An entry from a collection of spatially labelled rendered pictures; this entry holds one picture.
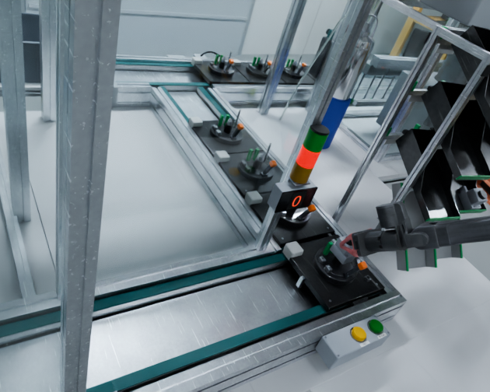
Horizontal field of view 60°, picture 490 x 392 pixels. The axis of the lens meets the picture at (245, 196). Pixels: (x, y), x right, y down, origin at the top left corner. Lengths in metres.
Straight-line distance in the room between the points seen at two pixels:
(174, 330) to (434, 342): 0.84
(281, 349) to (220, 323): 0.17
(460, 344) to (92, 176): 1.40
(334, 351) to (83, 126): 0.96
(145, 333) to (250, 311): 0.30
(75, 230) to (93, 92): 0.14
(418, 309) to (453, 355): 0.17
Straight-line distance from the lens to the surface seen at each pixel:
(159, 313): 1.16
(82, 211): 0.42
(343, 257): 1.30
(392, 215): 1.16
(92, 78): 0.35
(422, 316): 1.60
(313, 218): 1.52
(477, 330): 1.72
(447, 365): 1.53
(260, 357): 1.10
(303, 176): 1.10
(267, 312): 1.24
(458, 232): 1.14
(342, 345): 1.22
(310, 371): 1.26
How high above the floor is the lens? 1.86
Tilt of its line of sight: 37 degrees down
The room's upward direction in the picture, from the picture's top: 20 degrees clockwise
